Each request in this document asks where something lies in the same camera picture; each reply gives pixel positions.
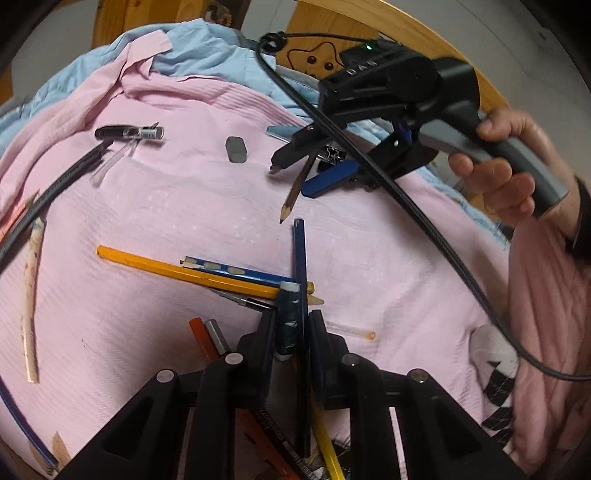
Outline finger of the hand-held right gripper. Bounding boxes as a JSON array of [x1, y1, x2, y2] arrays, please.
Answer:
[[301, 161, 370, 200], [269, 124, 333, 175]]

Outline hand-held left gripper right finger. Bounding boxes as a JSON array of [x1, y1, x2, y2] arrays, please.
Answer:
[[308, 309, 527, 480]]

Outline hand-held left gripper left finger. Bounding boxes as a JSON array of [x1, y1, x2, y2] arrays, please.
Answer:
[[60, 310, 277, 480]]

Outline black binder clip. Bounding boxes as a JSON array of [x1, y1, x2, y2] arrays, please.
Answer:
[[318, 143, 348, 168]]

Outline brown pencil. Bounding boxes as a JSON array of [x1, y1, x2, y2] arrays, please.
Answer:
[[278, 148, 320, 225]]

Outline navy patterned tube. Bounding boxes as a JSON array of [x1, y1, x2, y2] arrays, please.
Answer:
[[276, 281, 300, 361]]

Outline navy pencil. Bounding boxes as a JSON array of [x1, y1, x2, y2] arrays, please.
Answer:
[[292, 218, 312, 459]]

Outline person's right hand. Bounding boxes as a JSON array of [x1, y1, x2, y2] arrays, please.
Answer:
[[447, 108, 578, 232]]

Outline thin clear pen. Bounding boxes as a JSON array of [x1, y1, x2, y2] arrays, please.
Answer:
[[211, 287, 377, 342]]

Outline dark grey pencil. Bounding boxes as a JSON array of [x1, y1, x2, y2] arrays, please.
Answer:
[[204, 318, 324, 480]]

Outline grey eraser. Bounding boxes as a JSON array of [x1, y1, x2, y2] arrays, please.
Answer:
[[225, 135, 249, 164]]

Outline orange pen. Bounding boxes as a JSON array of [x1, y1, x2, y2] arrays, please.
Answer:
[[188, 315, 301, 480]]

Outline yellow pencil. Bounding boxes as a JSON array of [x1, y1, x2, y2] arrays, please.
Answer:
[[310, 394, 346, 480]]

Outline blue patterned pencil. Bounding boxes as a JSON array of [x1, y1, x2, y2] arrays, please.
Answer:
[[179, 255, 297, 285]]

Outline pink floral bed sheet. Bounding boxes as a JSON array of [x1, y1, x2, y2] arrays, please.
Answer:
[[0, 32, 532, 480]]

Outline light blue quilt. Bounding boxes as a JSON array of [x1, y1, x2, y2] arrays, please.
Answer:
[[0, 17, 509, 250]]

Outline orange-yellow pencil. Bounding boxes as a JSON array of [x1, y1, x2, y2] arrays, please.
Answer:
[[96, 245, 325, 306]]

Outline black pen with clear cap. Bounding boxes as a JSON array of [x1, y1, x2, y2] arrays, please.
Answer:
[[93, 124, 165, 142]]

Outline white argyle sock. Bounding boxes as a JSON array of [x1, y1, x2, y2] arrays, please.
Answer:
[[475, 322, 522, 455]]

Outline clear pen cap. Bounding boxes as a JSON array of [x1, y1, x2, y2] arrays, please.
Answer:
[[89, 140, 136, 186]]

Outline person's pink pants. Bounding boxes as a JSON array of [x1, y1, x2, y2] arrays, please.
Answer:
[[507, 215, 591, 477]]

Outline cream patterned pencil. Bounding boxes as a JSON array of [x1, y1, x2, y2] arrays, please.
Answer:
[[20, 216, 48, 385]]

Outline long black pencil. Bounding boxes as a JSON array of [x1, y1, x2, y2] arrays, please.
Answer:
[[0, 140, 114, 275]]

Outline dark blue pencil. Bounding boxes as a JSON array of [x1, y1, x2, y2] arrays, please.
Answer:
[[0, 375, 60, 472]]

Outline salmon pink pencil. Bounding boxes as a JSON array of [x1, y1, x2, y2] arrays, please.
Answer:
[[0, 191, 41, 245]]

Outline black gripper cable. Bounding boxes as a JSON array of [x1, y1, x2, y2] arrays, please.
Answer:
[[255, 30, 591, 383]]

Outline wooden bed frame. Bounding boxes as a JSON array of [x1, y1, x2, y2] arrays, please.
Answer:
[[0, 0, 511, 232]]

